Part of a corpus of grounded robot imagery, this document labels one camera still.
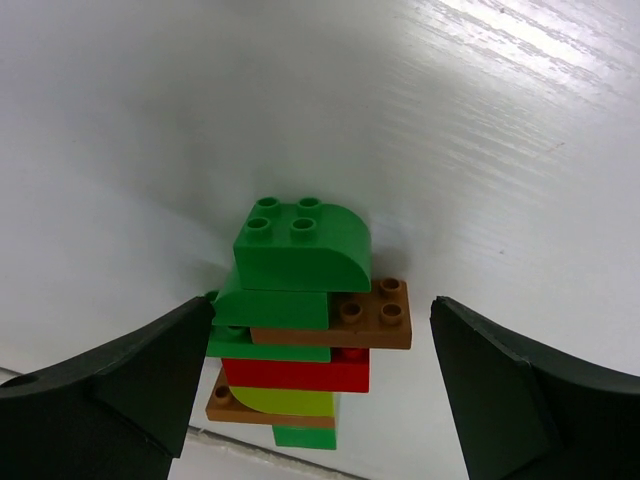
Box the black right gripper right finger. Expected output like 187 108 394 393
430 296 639 479

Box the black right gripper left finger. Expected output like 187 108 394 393
1 297 215 479

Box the green red brown lego stack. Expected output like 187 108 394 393
206 197 412 450

